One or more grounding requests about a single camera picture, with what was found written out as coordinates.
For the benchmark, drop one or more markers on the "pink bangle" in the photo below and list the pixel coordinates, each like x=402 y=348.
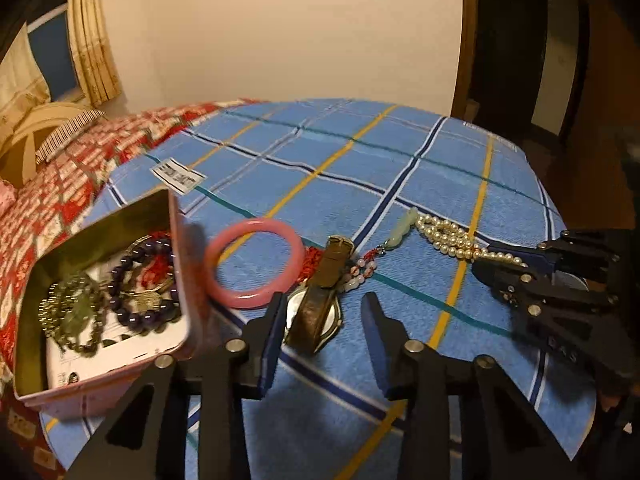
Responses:
x=240 y=301

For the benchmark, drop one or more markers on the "blue checked cloth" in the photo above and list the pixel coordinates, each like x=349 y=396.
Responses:
x=350 y=170

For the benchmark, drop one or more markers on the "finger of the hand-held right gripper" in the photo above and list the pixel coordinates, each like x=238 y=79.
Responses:
x=532 y=257
x=525 y=287

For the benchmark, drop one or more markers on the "pink floral pillow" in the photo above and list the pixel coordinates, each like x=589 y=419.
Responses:
x=5 y=196

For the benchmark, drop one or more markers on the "wooden door frame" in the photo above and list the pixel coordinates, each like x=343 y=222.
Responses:
x=464 y=35

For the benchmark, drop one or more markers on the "narrow floral beige curtain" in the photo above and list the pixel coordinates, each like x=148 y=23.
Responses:
x=95 y=35

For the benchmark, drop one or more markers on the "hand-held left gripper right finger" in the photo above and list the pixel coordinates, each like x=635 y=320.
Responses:
x=374 y=345

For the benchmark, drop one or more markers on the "pink tin box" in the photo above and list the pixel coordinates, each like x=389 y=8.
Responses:
x=185 y=270

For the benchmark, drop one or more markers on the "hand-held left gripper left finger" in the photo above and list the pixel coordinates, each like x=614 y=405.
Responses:
x=272 y=342

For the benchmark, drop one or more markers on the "wide floral beige curtain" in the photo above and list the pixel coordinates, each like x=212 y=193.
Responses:
x=20 y=80

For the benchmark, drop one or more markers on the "striped pillow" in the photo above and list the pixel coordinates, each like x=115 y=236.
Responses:
x=70 y=135

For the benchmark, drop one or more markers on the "cream wooden headboard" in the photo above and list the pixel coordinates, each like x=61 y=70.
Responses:
x=25 y=135

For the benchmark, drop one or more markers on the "red patterned bedsheet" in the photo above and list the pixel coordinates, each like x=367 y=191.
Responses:
x=60 y=185

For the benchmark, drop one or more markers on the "window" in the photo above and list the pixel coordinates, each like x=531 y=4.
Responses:
x=57 y=55

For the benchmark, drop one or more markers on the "gold pendant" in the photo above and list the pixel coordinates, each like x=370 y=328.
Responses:
x=149 y=300

